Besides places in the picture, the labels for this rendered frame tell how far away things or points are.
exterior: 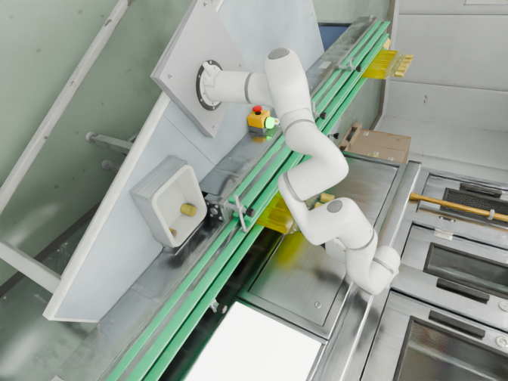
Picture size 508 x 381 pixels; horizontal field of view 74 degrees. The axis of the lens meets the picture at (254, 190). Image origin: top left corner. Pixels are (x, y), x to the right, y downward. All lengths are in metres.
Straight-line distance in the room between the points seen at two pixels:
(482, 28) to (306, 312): 6.20
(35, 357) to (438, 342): 1.30
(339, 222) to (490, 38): 6.32
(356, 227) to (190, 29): 0.71
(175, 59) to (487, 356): 1.21
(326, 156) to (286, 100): 0.17
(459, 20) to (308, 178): 6.23
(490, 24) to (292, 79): 6.16
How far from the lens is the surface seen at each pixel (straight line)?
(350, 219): 0.79
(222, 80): 1.07
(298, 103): 0.85
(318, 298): 1.19
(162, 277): 1.12
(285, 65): 0.89
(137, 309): 1.09
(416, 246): 1.41
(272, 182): 1.29
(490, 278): 1.41
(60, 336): 1.46
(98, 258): 1.03
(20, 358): 1.51
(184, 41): 1.05
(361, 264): 0.91
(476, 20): 6.88
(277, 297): 1.20
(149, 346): 1.05
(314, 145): 0.78
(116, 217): 1.01
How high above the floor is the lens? 1.49
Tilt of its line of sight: 28 degrees down
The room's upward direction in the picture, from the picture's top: 106 degrees clockwise
